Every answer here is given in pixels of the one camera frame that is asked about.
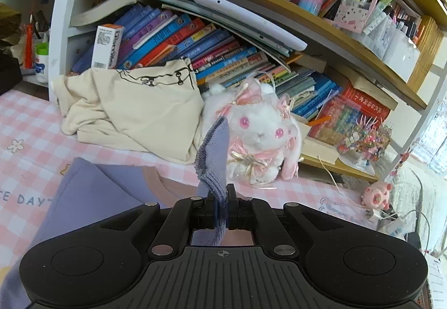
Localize colourful bead flower ornament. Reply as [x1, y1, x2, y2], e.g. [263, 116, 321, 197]
[337, 117, 393, 170]

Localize white and orange carton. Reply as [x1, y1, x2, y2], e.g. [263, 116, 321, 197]
[91, 24, 124, 69]

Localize white and pink bunny plush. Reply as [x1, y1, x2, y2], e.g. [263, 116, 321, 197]
[201, 73, 304, 187]

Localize pink patterned pen holder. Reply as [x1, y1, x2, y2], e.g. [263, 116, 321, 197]
[333, 0, 379, 33]

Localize white charger with cables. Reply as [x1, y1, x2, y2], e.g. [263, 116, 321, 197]
[365, 209, 432, 254]

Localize purple and pink sweater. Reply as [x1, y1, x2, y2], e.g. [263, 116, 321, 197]
[7, 117, 259, 309]

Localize leaning grey paperback book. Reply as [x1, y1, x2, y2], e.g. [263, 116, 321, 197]
[70, 0, 156, 28]

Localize red tassel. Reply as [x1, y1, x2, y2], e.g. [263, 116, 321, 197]
[23, 13, 41, 68]

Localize thick beige book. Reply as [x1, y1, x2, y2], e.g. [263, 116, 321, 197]
[302, 136, 341, 164]

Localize bamboo box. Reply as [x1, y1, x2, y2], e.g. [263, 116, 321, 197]
[407, 15, 444, 93]

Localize white tablet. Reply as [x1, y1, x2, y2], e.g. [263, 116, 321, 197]
[191, 0, 308, 51]

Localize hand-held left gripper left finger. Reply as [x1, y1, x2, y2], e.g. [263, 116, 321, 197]
[101, 192, 217, 257]

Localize white jar with green lid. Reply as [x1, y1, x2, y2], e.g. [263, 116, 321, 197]
[35, 43, 49, 84]

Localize pink pig toy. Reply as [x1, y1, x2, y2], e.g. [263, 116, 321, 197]
[361, 181, 393, 210]

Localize pink checked cartoon table mat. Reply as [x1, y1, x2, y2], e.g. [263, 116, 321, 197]
[0, 89, 395, 282]

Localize large beige book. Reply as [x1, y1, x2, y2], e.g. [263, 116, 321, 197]
[328, 64, 399, 110]

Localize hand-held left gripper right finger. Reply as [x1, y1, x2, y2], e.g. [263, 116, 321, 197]
[226, 184, 346, 257]

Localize stack of red books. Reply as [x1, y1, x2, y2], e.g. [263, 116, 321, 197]
[309, 83, 392, 145]

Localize row of colourful books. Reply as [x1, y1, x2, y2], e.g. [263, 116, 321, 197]
[72, 3, 344, 121]

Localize white storage boxes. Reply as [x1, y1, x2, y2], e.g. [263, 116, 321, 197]
[363, 15, 421, 82]

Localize cream printed shirt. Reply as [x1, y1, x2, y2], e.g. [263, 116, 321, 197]
[52, 57, 205, 164]

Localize olive green cloth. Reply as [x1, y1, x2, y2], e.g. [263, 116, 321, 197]
[0, 3, 18, 40]

